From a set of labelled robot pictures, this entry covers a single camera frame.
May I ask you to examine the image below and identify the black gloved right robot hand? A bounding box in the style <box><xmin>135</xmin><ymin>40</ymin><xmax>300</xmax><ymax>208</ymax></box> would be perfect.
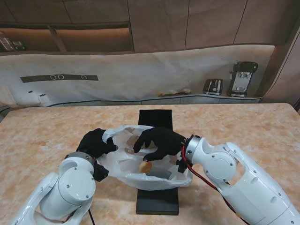
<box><xmin>133</xmin><ymin>127</ymin><xmax>187</xmax><ymax>162</ymax></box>

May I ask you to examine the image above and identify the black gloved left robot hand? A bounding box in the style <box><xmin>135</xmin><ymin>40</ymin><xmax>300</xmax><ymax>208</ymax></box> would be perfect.
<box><xmin>76</xmin><ymin>128</ymin><xmax>119</xmax><ymax>160</ymax></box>

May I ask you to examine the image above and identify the white printed plastic bag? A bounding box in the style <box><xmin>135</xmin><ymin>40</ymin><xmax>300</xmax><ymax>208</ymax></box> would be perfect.
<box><xmin>97</xmin><ymin>124</ymin><xmax>194</xmax><ymax>191</ymax></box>

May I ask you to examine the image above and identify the open black gift box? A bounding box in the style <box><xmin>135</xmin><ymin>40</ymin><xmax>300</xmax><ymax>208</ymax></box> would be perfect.
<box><xmin>138</xmin><ymin>109</ymin><xmax>174</xmax><ymax>132</ymax></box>

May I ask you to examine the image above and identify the flat black box lid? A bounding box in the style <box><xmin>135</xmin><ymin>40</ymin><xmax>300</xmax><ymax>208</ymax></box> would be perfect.
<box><xmin>135</xmin><ymin>187</ymin><xmax>180</xmax><ymax>216</ymax></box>

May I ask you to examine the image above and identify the white protective cover sheet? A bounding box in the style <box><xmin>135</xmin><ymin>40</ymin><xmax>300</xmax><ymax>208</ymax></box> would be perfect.
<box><xmin>0</xmin><ymin>44</ymin><xmax>277</xmax><ymax>108</ymax></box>

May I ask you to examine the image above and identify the black silver espresso machine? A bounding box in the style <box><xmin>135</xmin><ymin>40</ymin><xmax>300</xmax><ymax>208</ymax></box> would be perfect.
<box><xmin>226</xmin><ymin>61</ymin><xmax>260</xmax><ymax>98</ymax></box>

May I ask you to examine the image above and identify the small black shelf device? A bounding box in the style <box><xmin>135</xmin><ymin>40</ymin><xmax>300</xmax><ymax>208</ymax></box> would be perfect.
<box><xmin>12</xmin><ymin>41</ymin><xmax>27</xmax><ymax>51</ymax></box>

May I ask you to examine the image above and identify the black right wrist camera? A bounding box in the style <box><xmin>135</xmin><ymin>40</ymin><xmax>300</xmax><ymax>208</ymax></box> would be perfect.
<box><xmin>176</xmin><ymin>159</ymin><xmax>188</xmax><ymax>174</ymax></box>

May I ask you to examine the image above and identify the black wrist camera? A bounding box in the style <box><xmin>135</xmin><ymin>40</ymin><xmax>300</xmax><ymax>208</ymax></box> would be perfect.
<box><xmin>93</xmin><ymin>163</ymin><xmax>110</xmax><ymax>182</ymax></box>
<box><xmin>176</xmin><ymin>159</ymin><xmax>188</xmax><ymax>174</ymax></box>

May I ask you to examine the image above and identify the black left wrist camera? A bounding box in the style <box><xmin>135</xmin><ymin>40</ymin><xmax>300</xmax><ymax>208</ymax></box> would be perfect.
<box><xmin>93</xmin><ymin>163</ymin><xmax>110</xmax><ymax>182</ymax></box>

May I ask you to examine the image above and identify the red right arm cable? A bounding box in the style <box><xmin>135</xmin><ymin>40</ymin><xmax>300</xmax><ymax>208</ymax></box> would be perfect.
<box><xmin>181</xmin><ymin>142</ymin><xmax>249</xmax><ymax>223</ymax></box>

